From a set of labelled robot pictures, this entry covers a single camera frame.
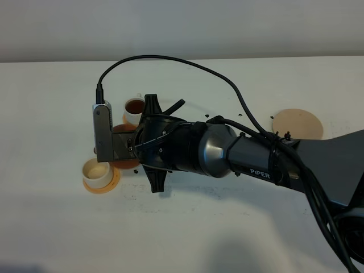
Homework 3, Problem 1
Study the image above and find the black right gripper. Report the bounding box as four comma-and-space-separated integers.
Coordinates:
113, 94, 205, 193

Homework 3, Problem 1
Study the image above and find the brown clay teapot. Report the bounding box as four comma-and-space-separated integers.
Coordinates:
110, 123, 139, 169

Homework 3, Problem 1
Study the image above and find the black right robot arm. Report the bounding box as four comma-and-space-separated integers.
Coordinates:
113, 95, 363, 264

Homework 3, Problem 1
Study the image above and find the cream round teapot coaster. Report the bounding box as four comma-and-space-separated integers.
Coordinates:
272, 109, 324, 140

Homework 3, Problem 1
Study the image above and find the far orange coaster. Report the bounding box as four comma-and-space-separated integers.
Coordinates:
123, 111, 142, 127

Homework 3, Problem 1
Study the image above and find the orange coaster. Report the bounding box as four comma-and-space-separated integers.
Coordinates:
82, 167, 121, 194
123, 111, 142, 127

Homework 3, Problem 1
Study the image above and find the far white teacup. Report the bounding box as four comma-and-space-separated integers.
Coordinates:
124, 93, 144, 114

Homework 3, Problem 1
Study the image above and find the white teacup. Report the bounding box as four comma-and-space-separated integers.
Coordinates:
82, 158, 113, 189
124, 93, 144, 114

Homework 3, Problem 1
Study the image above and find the near orange coaster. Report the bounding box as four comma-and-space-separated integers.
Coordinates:
82, 167, 121, 194

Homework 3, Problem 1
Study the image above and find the near white teacup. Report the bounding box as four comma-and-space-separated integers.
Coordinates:
82, 158, 113, 189

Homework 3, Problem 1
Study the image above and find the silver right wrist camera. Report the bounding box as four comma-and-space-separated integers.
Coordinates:
93, 101, 114, 162

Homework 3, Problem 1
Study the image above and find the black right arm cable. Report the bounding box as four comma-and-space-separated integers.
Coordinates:
96, 55, 362, 273

